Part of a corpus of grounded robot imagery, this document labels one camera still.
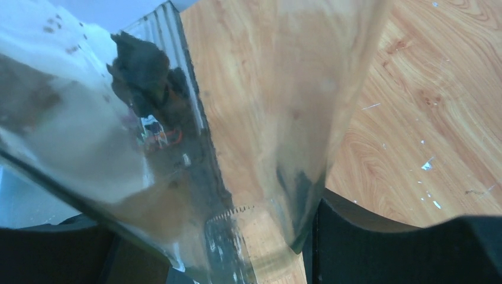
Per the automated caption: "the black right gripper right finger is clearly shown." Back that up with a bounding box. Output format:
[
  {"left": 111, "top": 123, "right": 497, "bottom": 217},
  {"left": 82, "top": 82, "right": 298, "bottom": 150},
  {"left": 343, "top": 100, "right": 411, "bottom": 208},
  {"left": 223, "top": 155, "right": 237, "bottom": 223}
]
[{"left": 303, "top": 189, "right": 501, "bottom": 283}]

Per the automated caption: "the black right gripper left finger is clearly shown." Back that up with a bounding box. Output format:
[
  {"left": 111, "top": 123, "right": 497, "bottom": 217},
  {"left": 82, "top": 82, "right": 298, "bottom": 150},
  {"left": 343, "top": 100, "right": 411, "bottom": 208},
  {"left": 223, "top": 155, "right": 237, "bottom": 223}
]
[{"left": 1, "top": 214, "right": 193, "bottom": 283}]

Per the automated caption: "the tall clear glass bottle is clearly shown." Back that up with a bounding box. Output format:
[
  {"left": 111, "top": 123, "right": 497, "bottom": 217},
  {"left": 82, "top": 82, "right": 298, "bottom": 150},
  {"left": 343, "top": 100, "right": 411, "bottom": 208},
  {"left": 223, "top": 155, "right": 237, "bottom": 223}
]
[{"left": 1, "top": 1, "right": 392, "bottom": 283}]

